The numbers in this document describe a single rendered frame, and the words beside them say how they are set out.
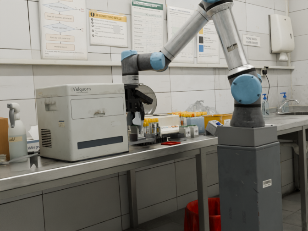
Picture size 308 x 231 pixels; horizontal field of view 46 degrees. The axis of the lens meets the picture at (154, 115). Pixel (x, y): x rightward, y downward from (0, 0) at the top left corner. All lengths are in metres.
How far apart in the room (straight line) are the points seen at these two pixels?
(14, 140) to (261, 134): 1.02
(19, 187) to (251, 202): 0.92
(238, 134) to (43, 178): 0.82
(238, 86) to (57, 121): 0.72
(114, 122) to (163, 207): 1.27
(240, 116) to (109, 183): 1.05
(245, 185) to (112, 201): 1.02
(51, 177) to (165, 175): 1.42
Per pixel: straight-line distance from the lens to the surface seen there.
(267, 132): 1.65
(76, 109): 1.41
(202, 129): 2.08
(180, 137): 1.86
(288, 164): 4.13
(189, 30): 1.67
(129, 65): 1.60
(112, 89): 1.51
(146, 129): 1.76
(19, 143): 1.55
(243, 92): 1.47
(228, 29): 1.51
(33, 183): 1.31
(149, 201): 2.57
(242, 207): 1.65
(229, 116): 2.18
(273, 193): 1.70
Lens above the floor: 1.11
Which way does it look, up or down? 3 degrees down
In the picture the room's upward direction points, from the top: 3 degrees counter-clockwise
